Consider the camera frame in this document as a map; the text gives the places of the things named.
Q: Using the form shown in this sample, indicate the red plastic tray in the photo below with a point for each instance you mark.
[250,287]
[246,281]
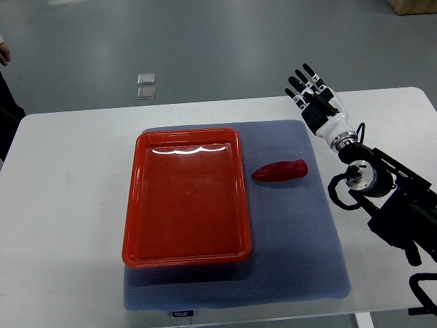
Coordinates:
[187,203]

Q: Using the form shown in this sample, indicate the cardboard box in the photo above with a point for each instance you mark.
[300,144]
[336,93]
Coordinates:
[413,7]

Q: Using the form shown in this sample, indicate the metal floor plate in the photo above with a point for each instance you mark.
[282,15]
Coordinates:
[146,93]
[146,78]

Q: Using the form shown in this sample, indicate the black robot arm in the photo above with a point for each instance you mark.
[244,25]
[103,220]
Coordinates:
[400,203]

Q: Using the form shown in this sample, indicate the upper metal floor plate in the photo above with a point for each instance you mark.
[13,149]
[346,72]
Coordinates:
[146,78]

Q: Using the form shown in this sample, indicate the bystander hand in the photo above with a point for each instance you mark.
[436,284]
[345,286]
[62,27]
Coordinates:
[4,54]

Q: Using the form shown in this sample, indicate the lower metal floor plate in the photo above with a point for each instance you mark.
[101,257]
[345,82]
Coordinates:
[146,93]

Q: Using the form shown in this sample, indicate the red pepper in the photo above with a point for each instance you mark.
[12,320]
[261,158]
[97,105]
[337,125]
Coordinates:
[281,171]

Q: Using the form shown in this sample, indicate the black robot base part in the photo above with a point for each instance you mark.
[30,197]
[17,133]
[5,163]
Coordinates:
[428,306]

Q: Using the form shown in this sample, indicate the white table leg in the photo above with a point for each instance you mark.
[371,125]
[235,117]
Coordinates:
[363,320]

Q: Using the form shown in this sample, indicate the black label tag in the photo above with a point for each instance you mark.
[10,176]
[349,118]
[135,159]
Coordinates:
[183,314]

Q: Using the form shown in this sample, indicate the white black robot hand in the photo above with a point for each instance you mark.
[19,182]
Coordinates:
[321,109]

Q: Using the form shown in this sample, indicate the blue-grey foam mat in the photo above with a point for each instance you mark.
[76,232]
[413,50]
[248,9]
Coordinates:
[296,253]

